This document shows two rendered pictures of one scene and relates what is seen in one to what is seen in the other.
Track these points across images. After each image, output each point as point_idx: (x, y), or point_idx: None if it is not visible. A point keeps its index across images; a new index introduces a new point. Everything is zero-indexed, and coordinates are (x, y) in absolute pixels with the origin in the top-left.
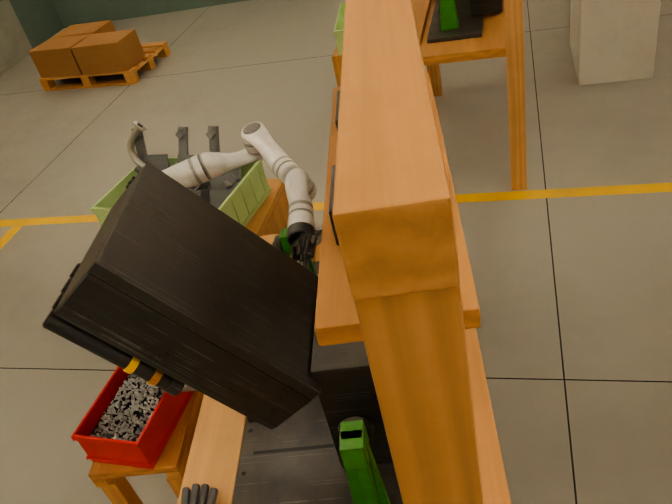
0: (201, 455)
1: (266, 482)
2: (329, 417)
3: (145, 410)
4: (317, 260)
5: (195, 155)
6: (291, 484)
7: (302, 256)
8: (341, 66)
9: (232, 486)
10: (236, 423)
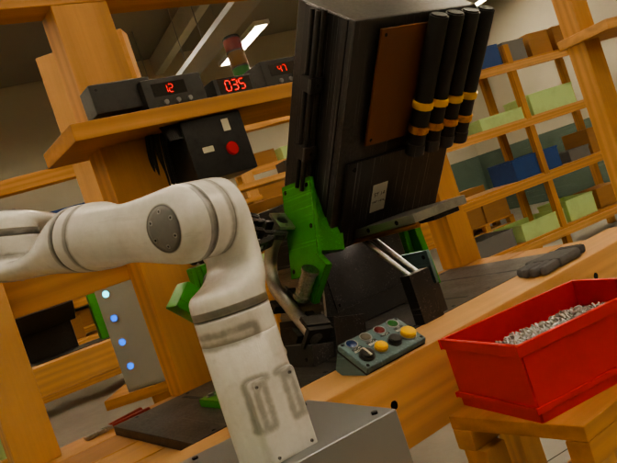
0: (512, 291)
1: (476, 286)
2: None
3: (547, 321)
4: (147, 454)
5: (71, 207)
6: (461, 287)
7: (260, 219)
8: None
9: (504, 282)
10: (458, 309)
